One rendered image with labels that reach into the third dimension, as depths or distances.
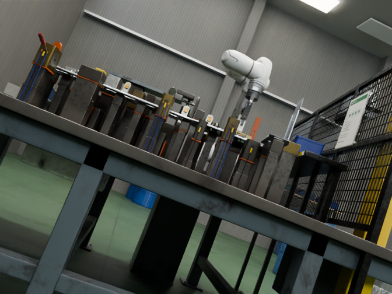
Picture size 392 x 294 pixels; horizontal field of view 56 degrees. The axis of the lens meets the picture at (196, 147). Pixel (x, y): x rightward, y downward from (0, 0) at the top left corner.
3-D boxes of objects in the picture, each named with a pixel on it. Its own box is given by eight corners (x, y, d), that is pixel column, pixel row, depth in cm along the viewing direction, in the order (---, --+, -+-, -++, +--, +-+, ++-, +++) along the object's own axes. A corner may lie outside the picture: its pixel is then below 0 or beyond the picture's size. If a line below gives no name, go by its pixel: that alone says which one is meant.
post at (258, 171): (245, 198, 178) (265, 143, 182) (243, 198, 183) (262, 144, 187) (254, 202, 178) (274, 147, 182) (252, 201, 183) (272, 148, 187)
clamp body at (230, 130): (203, 182, 173) (229, 115, 178) (202, 182, 185) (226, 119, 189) (216, 187, 173) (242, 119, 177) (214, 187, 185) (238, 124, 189)
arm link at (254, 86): (250, 78, 204) (247, 88, 203) (266, 84, 204) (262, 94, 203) (248, 83, 213) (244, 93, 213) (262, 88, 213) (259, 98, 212)
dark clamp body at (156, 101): (129, 156, 217) (153, 97, 222) (132, 158, 229) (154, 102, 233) (140, 161, 217) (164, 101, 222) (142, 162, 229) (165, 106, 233)
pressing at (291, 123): (282, 154, 197) (303, 97, 201) (277, 156, 209) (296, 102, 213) (283, 154, 197) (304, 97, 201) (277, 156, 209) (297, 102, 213)
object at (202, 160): (190, 178, 198) (209, 129, 202) (190, 178, 203) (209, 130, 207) (199, 182, 198) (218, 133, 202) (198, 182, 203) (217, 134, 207)
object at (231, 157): (213, 187, 199) (231, 138, 202) (212, 187, 203) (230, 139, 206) (225, 192, 199) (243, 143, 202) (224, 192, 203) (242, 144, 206)
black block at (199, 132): (177, 172, 178) (199, 116, 182) (177, 173, 188) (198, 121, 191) (187, 176, 178) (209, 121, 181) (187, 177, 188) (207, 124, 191)
